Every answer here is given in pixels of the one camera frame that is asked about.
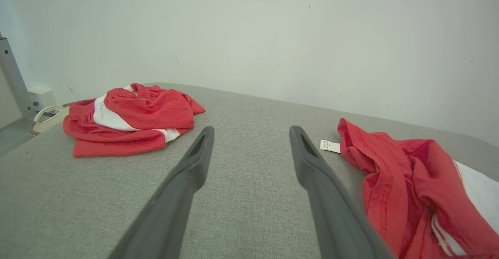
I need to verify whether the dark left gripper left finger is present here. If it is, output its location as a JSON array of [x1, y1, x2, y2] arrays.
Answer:
[[107, 126, 215, 259]]

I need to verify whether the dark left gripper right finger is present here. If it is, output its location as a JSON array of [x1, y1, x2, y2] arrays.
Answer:
[[289, 125, 395, 259]]

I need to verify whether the red shirt with white sleeves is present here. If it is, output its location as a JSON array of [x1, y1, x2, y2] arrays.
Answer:
[[320, 118, 499, 259]]

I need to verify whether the cream perforated laundry basket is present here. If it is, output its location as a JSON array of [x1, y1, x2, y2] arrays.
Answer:
[[27, 104, 71, 136]]

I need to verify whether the white wall outlet box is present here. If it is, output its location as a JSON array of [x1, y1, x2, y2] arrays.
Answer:
[[28, 87, 56, 111]]

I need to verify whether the grey metal post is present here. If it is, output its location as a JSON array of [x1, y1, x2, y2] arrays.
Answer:
[[0, 33, 37, 121]]

